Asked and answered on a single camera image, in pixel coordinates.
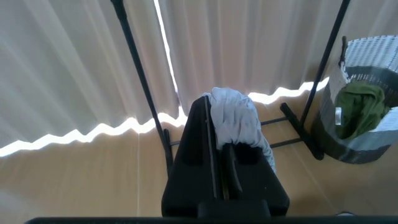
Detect white laundry basket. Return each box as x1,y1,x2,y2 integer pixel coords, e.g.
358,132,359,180
310,35,398,165

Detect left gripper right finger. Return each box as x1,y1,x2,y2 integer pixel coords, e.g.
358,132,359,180
218,141,290,218

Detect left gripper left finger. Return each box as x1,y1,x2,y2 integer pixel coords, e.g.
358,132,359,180
161,95,219,218

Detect pale grey shorts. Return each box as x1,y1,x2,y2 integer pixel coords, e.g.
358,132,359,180
202,86,277,174

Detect black clothes rack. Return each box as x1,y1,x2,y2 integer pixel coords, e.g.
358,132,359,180
110,0,351,178

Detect green garment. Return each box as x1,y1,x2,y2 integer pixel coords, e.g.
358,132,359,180
334,81,391,140

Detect beige curtain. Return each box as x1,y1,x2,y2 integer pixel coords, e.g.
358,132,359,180
0,0,398,158

